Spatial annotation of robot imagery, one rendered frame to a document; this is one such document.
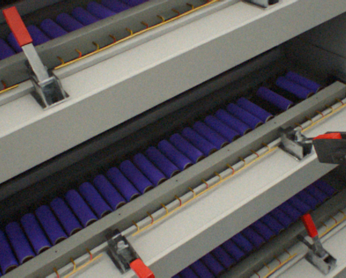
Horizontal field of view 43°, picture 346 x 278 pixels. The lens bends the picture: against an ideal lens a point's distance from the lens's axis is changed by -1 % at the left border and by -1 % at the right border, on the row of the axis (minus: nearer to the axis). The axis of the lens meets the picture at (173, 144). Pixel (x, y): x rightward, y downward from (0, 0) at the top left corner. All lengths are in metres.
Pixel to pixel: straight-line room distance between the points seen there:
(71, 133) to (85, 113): 0.02
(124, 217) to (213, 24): 0.24
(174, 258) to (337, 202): 0.35
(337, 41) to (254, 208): 0.29
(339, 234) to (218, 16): 0.41
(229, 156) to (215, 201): 0.06
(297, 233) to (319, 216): 0.05
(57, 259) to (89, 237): 0.04
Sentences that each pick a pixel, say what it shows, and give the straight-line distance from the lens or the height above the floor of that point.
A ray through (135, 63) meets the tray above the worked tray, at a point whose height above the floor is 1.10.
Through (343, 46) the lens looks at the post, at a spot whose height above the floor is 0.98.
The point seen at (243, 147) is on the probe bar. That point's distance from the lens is 0.58.
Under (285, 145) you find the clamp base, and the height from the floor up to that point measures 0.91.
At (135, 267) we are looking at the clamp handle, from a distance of 0.45.
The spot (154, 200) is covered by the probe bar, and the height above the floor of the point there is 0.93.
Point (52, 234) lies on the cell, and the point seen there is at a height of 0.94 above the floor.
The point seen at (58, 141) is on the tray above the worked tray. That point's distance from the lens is 0.43.
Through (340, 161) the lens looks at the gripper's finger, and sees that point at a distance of 0.52.
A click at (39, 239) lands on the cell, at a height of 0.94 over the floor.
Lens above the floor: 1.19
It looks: 23 degrees down
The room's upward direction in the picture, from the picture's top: 19 degrees counter-clockwise
